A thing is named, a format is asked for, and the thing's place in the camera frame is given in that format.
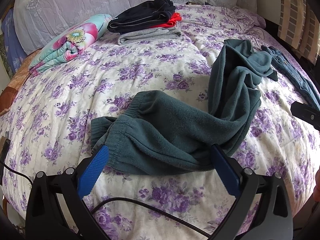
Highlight blue patterned cloth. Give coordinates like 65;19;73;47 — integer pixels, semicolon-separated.
1;8;27;74

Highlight black cable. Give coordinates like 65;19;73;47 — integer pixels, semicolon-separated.
0;160;212;238

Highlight brown orange pillow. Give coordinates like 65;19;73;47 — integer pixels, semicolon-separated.
1;49;41;115

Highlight striped beige curtain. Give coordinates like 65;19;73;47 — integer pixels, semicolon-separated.
278;0;319;64

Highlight purple floral bed quilt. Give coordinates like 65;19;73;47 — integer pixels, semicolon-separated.
1;5;319;233

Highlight folded red garment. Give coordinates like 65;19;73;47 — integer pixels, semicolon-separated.
151;12;182;28

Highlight dark green fleece pants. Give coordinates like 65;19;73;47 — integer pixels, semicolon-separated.
91;40;277;176

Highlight folded colourful floral blanket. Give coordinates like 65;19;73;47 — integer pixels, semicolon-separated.
29;14;112;75

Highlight folded black pants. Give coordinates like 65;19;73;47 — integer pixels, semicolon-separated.
107;0;176;34

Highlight blue denim jeans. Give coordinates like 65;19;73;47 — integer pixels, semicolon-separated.
261;45;319;111

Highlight folded grey garment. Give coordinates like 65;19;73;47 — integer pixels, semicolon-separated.
117;27;182;45

